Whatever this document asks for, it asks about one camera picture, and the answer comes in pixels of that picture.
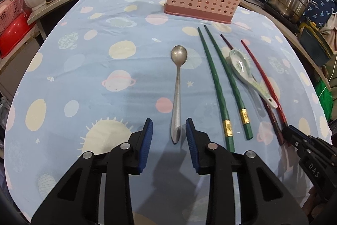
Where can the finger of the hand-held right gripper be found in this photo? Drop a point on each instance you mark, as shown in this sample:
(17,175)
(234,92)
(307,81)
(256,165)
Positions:
(293,135)

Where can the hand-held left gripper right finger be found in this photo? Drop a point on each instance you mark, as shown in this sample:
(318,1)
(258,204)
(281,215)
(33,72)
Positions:
(192,146)

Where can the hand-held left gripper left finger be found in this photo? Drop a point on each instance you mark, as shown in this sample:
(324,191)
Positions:
(147,146)

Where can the dark red black chopstick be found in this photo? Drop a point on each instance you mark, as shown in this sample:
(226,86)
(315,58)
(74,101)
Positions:
(277,132)

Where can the bright red black chopstick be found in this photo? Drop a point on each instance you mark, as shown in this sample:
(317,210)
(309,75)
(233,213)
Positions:
(280,113)

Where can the long thin metal spoon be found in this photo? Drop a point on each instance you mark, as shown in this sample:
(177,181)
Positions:
(179,55)

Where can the white ceramic soup spoon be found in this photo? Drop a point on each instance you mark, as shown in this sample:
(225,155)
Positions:
(237,63)

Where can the green plastic bag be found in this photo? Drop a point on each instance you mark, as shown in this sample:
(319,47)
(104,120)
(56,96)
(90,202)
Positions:
(325,98)

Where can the blue planet print tablecloth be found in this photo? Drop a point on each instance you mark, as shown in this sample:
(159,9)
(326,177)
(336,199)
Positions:
(105,109)

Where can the dark blue basin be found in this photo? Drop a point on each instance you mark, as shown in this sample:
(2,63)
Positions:
(313,48)

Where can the black induction cooker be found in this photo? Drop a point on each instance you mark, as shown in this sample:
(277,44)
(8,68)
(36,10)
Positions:
(279,16)

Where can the red plastic basin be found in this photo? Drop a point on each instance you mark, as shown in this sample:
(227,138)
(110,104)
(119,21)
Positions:
(13,37)

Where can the pink plastic basket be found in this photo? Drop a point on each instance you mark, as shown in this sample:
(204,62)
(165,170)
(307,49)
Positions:
(13,14)

